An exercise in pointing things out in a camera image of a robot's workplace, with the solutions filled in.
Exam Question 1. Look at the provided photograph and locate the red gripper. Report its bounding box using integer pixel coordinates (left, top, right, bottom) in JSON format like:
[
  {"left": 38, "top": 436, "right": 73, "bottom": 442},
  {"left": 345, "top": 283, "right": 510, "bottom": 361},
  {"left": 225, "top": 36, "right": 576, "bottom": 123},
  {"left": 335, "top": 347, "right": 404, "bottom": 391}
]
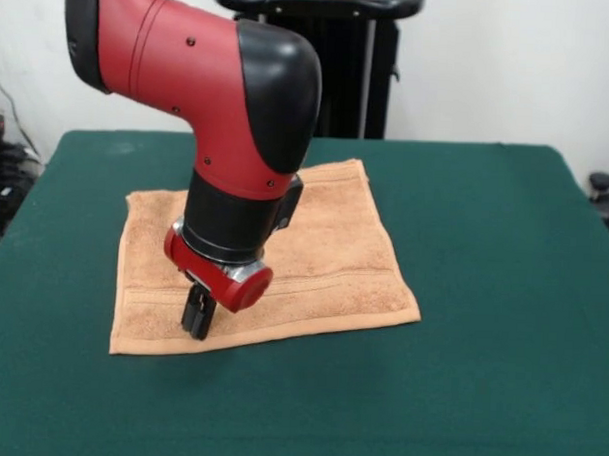
[{"left": 159, "top": 215, "right": 277, "bottom": 345}]

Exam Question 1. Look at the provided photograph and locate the tan terry towel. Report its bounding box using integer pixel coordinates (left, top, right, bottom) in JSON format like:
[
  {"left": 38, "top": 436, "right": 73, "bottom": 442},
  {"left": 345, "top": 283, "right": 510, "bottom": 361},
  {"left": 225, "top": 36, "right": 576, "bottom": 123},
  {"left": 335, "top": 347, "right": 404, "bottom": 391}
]
[{"left": 108, "top": 149, "right": 428, "bottom": 366}]

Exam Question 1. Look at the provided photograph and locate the dark green table cloth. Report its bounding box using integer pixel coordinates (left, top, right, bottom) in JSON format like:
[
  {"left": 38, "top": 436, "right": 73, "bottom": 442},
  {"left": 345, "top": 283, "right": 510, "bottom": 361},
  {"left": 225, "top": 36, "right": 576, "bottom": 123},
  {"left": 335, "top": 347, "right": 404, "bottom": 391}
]
[{"left": 0, "top": 124, "right": 609, "bottom": 456}]

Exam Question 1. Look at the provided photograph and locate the grey wall cable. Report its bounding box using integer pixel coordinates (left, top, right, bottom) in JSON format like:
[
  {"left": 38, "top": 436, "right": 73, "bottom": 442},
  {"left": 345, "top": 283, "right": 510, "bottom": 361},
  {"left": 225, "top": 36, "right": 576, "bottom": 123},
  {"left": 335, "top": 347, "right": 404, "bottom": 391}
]
[{"left": 0, "top": 69, "right": 44, "bottom": 160}]

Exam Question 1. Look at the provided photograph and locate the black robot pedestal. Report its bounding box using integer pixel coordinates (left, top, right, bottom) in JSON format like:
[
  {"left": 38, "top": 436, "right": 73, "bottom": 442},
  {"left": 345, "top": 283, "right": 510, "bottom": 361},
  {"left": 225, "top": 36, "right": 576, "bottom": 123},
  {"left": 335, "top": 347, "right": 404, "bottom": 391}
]
[{"left": 207, "top": 0, "right": 425, "bottom": 142}]

